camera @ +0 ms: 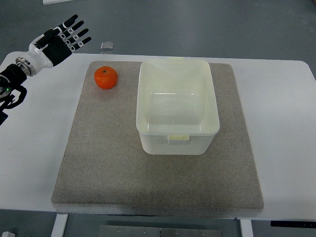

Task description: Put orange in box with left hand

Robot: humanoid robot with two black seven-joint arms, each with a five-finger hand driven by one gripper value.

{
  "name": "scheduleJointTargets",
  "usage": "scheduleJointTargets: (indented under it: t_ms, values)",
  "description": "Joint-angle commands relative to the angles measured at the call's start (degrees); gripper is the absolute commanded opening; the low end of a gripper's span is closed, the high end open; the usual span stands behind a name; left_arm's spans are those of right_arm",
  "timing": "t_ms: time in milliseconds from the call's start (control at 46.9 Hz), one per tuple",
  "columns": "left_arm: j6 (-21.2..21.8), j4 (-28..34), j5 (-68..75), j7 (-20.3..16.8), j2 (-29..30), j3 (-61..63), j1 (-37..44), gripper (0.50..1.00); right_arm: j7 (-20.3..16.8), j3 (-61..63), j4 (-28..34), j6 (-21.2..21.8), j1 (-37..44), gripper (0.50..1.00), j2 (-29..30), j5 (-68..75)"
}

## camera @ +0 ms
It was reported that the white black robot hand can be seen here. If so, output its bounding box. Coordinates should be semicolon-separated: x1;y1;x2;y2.
26;14;91;70

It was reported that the orange fruit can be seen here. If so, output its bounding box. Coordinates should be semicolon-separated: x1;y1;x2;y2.
94;66;118;89

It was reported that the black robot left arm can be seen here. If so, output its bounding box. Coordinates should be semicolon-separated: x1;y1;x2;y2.
0;14;91;123

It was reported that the white plastic box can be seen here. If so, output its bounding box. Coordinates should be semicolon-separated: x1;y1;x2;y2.
136;58;220;155

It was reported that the white object top edge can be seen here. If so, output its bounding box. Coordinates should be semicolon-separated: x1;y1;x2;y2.
42;0;72;5

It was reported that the grey felt mat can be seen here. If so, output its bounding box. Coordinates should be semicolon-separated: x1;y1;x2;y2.
52;61;264;217

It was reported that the white table leg left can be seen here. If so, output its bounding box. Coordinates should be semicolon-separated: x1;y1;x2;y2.
51;214;69;237

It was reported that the white table leg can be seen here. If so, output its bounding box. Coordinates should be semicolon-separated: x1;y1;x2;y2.
240;219;254;237
51;214;69;237

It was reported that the white object bottom left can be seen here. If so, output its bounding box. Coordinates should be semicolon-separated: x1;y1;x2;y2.
1;232;15;237

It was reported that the white table leg right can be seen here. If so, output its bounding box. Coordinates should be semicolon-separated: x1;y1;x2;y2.
240;219;254;237

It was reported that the black control panel strip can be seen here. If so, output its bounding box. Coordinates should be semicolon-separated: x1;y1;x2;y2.
270;221;316;229

